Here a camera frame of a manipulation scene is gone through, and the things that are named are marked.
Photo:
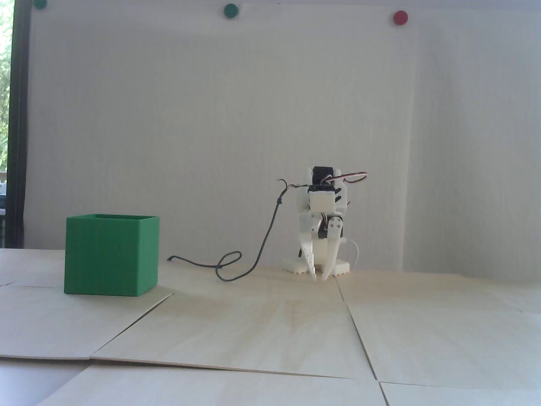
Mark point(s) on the dark window frame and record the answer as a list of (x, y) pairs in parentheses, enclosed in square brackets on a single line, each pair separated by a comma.
[(19, 127)]

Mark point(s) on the red round magnet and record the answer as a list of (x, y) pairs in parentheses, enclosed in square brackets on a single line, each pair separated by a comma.
[(400, 17)]

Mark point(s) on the green round magnet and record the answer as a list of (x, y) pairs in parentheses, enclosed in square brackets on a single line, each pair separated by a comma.
[(40, 3), (231, 11)]

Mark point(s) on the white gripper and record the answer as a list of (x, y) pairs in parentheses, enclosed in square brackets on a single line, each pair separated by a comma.
[(318, 225)]

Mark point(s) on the green open box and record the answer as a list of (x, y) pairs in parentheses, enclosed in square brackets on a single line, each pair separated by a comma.
[(105, 258)]

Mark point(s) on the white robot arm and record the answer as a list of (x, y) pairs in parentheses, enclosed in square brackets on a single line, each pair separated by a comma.
[(323, 173)]

